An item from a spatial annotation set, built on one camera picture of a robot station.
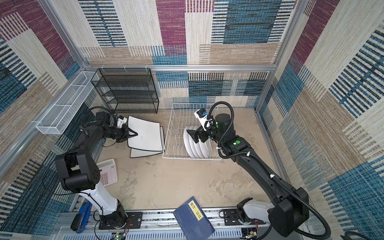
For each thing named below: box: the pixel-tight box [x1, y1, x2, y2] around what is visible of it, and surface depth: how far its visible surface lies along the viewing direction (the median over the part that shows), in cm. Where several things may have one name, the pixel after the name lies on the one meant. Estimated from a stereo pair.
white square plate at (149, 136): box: [127, 115, 164, 152], surface depth 96 cm
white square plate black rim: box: [130, 126, 165, 158], surface depth 95 cm
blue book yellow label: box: [173, 196, 216, 240], surface depth 73 cm
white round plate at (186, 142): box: [183, 126, 195, 158], surface depth 85 cm
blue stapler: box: [70, 199, 93, 234], surface depth 74 cm
